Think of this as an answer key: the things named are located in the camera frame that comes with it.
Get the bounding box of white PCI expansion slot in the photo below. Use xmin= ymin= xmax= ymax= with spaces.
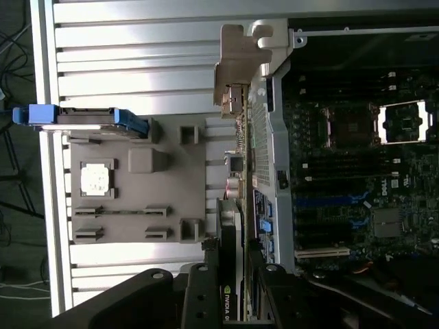
xmin=294 ymin=247 xmax=351 ymax=260

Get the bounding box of blue long expansion slot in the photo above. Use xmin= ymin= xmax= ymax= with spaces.
xmin=294 ymin=195 xmax=366 ymax=207

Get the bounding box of grey plastic parts rack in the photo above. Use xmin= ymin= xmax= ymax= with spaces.
xmin=67 ymin=23 xmax=274 ymax=247

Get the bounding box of silver chipset heat sink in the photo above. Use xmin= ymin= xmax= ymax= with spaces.
xmin=372 ymin=208 xmax=403 ymax=238

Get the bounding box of silver CPU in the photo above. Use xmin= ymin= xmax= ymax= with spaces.
xmin=80 ymin=163 xmax=110 ymax=195

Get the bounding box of open grey PC case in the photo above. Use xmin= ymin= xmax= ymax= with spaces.
xmin=248 ymin=19 xmax=439 ymax=329

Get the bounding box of green motherboard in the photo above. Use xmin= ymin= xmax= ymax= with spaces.
xmin=291 ymin=68 xmax=439 ymax=275

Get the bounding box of CPU socket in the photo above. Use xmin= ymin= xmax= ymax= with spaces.
xmin=318 ymin=102 xmax=378 ymax=148

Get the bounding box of silver hard disk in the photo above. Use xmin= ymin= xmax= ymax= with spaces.
xmin=40 ymin=106 xmax=119 ymax=133

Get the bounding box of silver socket cover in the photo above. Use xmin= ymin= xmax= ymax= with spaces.
xmin=377 ymin=101 xmax=435 ymax=145

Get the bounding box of hard drive in blue caddy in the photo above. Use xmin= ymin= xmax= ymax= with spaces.
xmin=12 ymin=104 xmax=150 ymax=140

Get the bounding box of braided power wire bundle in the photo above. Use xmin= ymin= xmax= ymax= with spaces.
xmin=351 ymin=260 xmax=377 ymax=275

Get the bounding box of white floor cable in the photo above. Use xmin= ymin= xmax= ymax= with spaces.
xmin=0 ymin=281 xmax=51 ymax=301

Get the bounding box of black floor cable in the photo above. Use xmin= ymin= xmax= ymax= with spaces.
xmin=0 ymin=29 xmax=32 ymax=114

